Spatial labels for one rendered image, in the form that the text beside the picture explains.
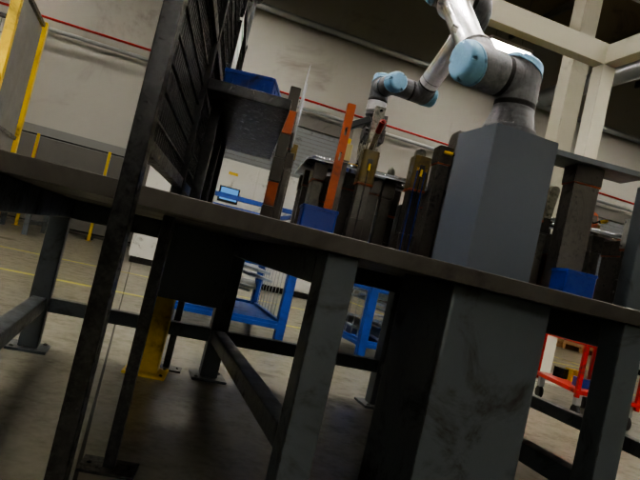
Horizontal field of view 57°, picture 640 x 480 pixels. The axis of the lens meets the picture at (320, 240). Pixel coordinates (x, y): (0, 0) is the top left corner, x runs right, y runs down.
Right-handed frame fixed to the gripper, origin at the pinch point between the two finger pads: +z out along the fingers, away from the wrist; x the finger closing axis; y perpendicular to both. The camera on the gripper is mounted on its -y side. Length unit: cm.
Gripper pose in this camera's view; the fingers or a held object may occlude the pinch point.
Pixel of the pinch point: (358, 162)
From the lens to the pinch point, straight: 231.2
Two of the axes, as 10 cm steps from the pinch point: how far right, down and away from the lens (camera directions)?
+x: -1.5, 0.2, 9.9
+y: 9.6, 2.3, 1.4
